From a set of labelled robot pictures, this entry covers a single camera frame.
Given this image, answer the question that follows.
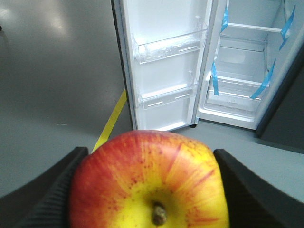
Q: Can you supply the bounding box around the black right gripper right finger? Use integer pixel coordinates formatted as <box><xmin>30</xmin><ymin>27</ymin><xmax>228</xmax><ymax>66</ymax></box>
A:
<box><xmin>214</xmin><ymin>149</ymin><xmax>304</xmax><ymax>228</ymax></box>

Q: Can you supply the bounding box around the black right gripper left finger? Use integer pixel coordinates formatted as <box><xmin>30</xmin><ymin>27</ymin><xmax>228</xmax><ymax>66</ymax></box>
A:
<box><xmin>0</xmin><ymin>147</ymin><xmax>88</xmax><ymax>228</ymax></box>

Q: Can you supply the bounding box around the red yellow apple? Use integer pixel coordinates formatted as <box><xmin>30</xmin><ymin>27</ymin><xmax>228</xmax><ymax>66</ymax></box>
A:
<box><xmin>68</xmin><ymin>130</ymin><xmax>230</xmax><ymax>228</ymax></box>

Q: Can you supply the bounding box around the white open fridge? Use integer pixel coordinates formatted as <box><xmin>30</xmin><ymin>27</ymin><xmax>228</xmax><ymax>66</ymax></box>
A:
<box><xmin>198</xmin><ymin>0</ymin><xmax>304</xmax><ymax>132</ymax></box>

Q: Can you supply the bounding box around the fridge door with shelves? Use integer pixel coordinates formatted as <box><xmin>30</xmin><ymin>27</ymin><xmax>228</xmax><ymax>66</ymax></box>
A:
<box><xmin>111</xmin><ymin>0</ymin><xmax>225</xmax><ymax>131</ymax></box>

